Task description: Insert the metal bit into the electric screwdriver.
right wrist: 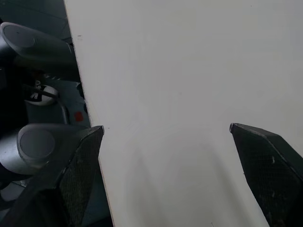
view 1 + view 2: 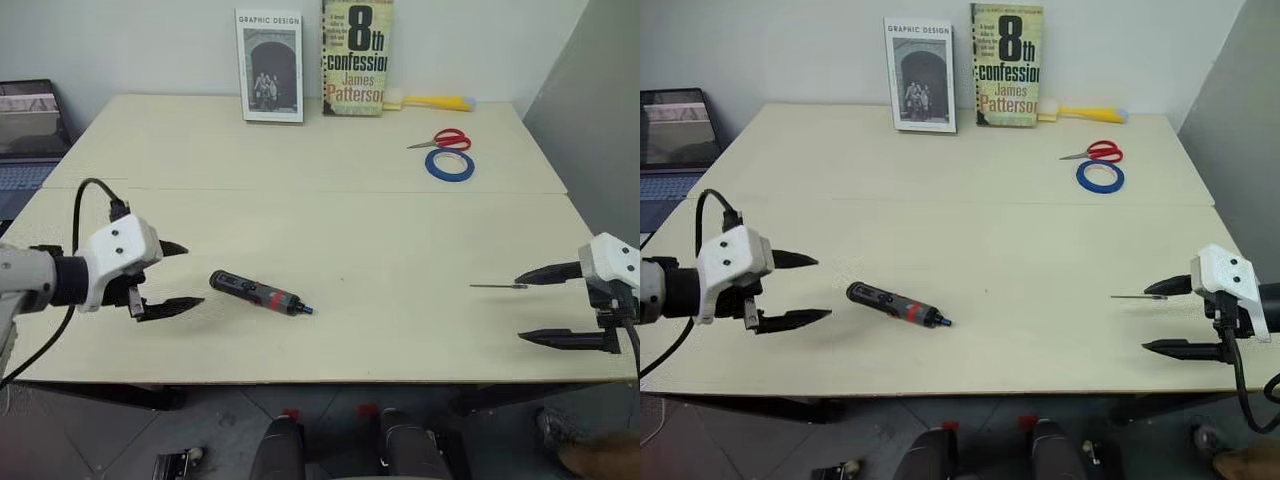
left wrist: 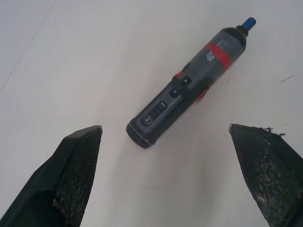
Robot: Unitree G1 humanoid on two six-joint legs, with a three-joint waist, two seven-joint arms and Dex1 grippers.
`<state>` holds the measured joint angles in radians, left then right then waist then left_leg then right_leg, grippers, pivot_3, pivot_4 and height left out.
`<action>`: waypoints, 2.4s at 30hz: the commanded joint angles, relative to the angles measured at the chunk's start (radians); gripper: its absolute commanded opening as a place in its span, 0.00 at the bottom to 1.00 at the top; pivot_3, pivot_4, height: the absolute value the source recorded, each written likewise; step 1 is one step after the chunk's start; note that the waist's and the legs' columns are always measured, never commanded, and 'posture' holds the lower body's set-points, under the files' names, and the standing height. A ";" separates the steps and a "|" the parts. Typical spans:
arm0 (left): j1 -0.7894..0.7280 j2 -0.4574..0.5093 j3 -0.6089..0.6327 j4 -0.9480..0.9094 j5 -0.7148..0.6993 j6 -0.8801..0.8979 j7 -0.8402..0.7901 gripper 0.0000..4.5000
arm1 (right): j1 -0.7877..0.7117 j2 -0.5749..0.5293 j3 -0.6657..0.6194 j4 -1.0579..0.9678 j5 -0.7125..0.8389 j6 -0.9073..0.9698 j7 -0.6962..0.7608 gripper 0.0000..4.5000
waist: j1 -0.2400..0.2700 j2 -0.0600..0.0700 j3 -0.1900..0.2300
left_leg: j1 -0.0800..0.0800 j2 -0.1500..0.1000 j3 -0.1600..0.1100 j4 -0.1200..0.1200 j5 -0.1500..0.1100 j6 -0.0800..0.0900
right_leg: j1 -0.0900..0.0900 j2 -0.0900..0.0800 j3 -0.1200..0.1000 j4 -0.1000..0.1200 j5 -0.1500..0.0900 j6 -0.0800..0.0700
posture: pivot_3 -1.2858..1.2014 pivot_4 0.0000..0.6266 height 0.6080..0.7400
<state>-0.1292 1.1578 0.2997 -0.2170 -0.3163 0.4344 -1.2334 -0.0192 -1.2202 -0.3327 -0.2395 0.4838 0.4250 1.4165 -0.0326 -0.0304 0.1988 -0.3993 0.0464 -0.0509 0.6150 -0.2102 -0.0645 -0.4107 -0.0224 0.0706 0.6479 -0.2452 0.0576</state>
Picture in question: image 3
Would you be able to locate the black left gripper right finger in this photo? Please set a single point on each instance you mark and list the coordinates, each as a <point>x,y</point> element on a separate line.
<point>272,170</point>

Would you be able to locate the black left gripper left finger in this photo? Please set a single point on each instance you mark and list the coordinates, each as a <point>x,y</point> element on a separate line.
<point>71,170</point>

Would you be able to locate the grey electric screwdriver red band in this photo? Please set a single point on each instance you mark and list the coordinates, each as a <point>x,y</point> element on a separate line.
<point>189,78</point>

